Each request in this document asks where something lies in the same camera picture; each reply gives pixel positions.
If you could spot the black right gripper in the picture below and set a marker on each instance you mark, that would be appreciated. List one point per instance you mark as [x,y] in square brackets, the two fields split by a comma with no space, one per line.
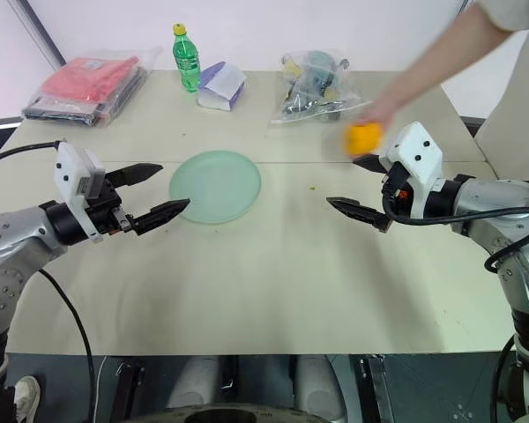
[399,200]

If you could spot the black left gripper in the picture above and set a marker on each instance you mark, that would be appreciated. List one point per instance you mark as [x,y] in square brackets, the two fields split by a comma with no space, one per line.
[108,211]

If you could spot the orange fruit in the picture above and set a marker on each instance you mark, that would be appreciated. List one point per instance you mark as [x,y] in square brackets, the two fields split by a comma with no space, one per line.
[362,138]

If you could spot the person's bare forearm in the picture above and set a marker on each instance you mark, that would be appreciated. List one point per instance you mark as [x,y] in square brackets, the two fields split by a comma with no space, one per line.
[449,57]

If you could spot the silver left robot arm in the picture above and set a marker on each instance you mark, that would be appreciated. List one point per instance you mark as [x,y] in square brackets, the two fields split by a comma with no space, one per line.
[13,233]

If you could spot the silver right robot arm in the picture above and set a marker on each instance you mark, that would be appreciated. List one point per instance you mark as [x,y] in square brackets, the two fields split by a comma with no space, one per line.
[493,198]

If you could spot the dark rounded robot base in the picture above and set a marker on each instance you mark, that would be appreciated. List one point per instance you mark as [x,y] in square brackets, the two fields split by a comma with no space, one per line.
[238,414]

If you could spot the pale green round plate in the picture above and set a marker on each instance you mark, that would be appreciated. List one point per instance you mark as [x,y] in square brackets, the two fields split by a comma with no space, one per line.
[216,187]

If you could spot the person's bare hand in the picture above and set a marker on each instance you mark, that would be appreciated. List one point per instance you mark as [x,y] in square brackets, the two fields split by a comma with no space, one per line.
[385,110]

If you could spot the clear bag of mixed items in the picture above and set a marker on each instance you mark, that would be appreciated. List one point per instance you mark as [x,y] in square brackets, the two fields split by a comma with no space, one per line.
[317,88]

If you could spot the clear bag of red cloth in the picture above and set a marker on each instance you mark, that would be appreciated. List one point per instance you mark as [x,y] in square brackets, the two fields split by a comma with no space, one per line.
[88,83]

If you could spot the purple and white carton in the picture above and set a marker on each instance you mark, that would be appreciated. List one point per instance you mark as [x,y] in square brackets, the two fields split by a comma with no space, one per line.
[220,86]

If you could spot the green bottle with yellow cap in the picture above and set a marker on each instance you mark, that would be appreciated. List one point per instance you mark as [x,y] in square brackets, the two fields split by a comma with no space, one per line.
[186,59]

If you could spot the grey rounded robot leg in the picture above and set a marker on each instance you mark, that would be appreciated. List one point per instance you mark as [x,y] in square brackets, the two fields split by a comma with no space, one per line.
[196,381]
[319,383]

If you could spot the person's light shirt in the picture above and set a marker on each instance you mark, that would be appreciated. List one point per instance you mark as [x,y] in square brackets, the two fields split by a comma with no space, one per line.
[511,13]

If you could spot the white shoe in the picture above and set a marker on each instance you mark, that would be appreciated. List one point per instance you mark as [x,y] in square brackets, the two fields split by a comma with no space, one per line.
[26,396]

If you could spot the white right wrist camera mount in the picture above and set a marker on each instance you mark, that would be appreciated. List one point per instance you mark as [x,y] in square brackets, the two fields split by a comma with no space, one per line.
[416,147]

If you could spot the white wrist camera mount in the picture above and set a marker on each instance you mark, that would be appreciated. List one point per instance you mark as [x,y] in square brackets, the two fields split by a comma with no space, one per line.
[72,169]
[416,147]

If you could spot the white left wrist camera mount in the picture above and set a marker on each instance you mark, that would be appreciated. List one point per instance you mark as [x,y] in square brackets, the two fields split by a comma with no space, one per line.
[72,169]

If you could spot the black metal bracket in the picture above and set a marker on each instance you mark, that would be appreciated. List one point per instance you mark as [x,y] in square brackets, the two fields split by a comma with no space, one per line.
[130,385]
[374,388]

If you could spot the grey wall frame strip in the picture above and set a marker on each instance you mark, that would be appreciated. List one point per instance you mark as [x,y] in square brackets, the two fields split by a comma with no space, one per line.
[39,31]

